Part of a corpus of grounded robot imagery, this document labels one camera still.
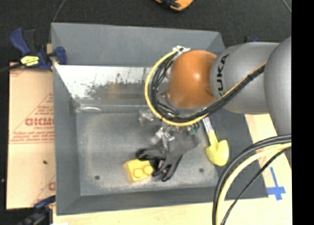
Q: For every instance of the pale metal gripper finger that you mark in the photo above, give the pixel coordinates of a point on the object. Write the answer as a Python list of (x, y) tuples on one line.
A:
[(169, 140), (158, 137)]

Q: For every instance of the black glove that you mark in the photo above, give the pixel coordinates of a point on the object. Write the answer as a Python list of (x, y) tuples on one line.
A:
[(176, 150)]

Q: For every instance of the crumpled clear plastic wrapper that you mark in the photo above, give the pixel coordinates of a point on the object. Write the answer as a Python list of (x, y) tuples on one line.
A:
[(146, 118)]

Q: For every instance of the yellow toy brick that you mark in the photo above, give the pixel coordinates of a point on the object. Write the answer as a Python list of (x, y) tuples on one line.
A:
[(137, 170)]

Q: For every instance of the grey metal bin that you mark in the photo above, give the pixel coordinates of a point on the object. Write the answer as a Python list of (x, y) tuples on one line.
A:
[(110, 130)]

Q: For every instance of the yellow toy shovel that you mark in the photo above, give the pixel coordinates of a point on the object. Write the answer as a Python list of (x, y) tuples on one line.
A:
[(218, 154)]

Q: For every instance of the brown cardboard board red print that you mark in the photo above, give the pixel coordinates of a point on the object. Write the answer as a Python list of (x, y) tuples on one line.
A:
[(29, 130)]

